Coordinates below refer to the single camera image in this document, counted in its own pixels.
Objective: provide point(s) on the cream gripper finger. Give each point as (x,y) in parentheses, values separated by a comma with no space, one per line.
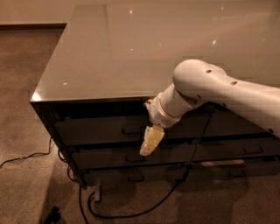
(152,137)

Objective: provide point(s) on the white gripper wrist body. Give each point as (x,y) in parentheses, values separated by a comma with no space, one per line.
(158,114)

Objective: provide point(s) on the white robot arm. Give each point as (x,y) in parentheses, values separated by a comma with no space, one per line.
(195,82)

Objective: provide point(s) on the grey drawer cabinet counter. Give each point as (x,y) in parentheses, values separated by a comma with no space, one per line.
(112,58)

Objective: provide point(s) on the black floor plug box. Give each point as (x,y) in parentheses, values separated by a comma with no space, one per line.
(53,217)

